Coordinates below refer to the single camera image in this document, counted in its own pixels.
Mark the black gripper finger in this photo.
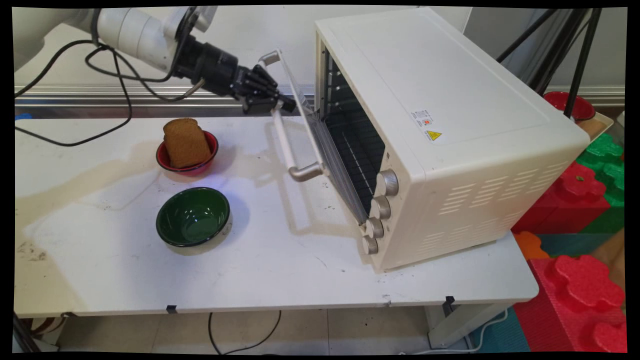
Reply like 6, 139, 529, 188
241, 94, 297, 115
244, 63, 280, 97

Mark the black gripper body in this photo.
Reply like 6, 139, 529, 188
176, 40, 252, 99

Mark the glass oven door with handle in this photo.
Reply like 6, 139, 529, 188
258, 48, 374, 227

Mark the small red bowl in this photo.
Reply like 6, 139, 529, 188
156, 130, 219, 176

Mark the brown toast slice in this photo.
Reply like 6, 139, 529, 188
163, 118, 212, 169

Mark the dark green bowl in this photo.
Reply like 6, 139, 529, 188
155, 187, 232, 248

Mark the large silver oven knob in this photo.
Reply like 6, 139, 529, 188
375, 169, 400, 197

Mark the warning label sticker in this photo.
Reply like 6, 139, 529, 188
412, 109, 444, 142

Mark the cream toaster oven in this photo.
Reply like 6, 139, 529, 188
315, 7, 592, 274

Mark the white table leg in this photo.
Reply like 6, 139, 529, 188
424, 300, 516, 350

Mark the red bowl with dark rim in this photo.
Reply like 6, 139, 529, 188
543, 91, 596, 121

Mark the orange foam block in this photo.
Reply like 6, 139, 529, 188
512, 230, 551, 261

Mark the black tripod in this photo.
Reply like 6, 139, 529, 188
496, 7, 604, 119

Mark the teal floor mat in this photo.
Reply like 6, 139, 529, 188
469, 306, 532, 354

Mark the beige tray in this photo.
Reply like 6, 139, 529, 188
575, 112, 615, 141

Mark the teal foam block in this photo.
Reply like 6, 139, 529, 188
537, 232, 620, 259

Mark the green foam block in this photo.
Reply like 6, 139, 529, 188
575, 132, 626, 209

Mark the large red foam block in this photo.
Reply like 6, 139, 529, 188
513, 254, 628, 354

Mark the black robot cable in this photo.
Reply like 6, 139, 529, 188
14, 39, 207, 148

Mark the oven wire rack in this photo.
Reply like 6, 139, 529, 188
324, 114, 387, 217

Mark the aluminium rail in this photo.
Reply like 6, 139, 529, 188
15, 84, 317, 120

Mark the black floor cable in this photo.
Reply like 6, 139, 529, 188
208, 310, 282, 355

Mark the white floor cable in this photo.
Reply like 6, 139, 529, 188
399, 308, 509, 355

